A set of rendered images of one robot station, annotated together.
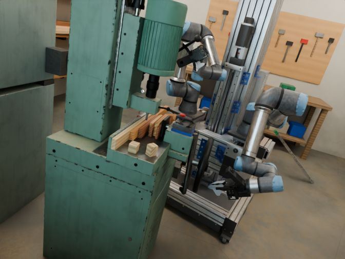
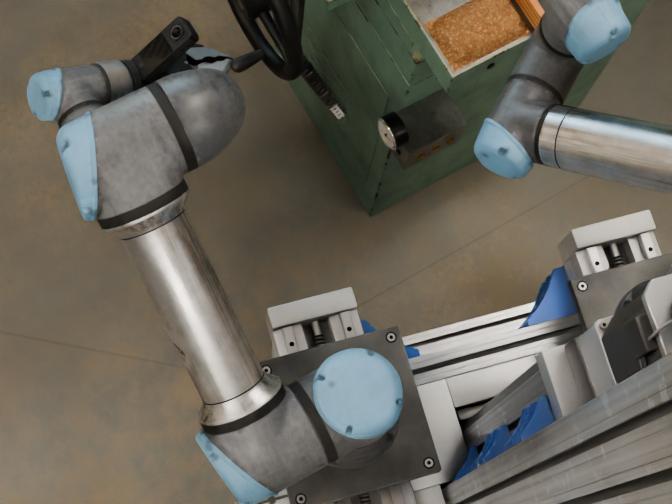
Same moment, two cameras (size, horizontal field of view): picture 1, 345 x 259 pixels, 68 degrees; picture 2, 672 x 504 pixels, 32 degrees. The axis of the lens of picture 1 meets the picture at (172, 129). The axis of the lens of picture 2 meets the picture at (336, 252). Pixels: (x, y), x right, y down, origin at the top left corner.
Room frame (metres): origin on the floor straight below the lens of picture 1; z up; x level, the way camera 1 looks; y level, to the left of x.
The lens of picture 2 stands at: (1.85, -0.80, 2.54)
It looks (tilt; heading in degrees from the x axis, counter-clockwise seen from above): 73 degrees down; 126
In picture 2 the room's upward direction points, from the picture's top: 13 degrees clockwise
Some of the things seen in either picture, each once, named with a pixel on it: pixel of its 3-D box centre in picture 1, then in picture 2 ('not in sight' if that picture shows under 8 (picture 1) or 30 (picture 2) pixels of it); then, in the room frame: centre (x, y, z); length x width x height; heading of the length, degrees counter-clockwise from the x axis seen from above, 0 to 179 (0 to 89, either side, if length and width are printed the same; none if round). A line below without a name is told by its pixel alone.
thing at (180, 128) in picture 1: (184, 124); not in sight; (1.18, -0.05, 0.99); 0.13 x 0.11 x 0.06; 168
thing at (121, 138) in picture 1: (141, 123); not in sight; (1.22, 0.16, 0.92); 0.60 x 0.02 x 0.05; 168
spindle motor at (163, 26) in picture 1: (161, 38); not in sight; (1.21, 0.14, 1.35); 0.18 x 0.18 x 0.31
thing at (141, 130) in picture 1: (149, 125); not in sight; (1.21, 0.12, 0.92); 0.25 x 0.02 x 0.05; 168
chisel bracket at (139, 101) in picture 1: (145, 104); not in sight; (1.22, 0.16, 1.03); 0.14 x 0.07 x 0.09; 78
